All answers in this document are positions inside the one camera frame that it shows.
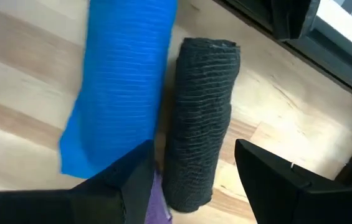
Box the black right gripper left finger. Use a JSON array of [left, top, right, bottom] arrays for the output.
[[69, 139, 157, 224]]

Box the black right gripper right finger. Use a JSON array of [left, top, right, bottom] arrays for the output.
[[234, 138, 352, 224]]

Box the blue bandage roll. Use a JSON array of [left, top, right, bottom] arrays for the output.
[[59, 0, 178, 180]]

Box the black aluminium table frame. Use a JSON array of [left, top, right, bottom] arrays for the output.
[[216, 0, 352, 190]]

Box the black bandage roll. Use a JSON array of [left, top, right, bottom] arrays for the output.
[[162, 37, 241, 214]]

